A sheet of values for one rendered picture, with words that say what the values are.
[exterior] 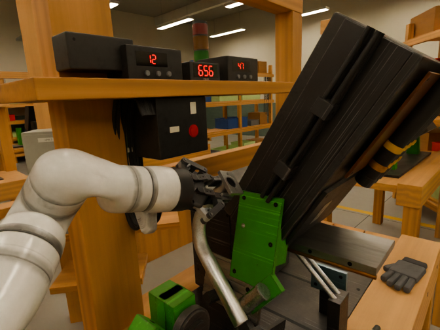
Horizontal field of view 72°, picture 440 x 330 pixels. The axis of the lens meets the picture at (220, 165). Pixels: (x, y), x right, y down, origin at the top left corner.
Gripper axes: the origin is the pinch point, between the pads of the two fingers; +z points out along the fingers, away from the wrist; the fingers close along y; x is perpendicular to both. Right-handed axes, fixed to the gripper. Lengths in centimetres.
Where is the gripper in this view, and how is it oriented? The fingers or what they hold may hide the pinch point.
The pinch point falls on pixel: (220, 189)
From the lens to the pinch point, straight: 61.5
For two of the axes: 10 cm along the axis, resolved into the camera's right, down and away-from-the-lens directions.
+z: 6.5, 0.7, 7.6
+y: -4.3, -7.9, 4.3
